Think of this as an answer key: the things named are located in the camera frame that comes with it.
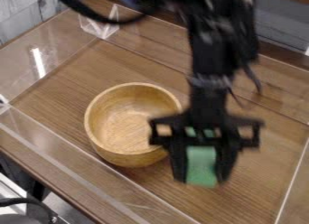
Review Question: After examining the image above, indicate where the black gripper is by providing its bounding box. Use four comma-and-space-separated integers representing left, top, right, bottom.
149, 85, 265, 183

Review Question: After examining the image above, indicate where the green rectangular block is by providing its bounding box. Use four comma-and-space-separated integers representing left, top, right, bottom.
185, 127, 220, 188

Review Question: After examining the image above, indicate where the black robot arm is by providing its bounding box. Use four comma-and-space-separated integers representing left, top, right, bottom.
122, 0, 265, 185

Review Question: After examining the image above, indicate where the brown wooden bowl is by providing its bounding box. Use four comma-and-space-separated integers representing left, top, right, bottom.
83, 82, 182, 168

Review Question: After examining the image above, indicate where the clear acrylic tray wall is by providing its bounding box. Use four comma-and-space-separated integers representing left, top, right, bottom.
0, 103, 199, 224

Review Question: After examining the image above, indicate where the clear acrylic corner bracket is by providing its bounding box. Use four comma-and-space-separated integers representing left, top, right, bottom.
79, 15, 119, 40

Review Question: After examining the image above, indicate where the black cable lower left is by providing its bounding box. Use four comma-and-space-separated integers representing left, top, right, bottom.
0, 197, 58, 224

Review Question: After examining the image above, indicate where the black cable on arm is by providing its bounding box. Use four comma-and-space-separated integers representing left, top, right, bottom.
50, 0, 155, 24

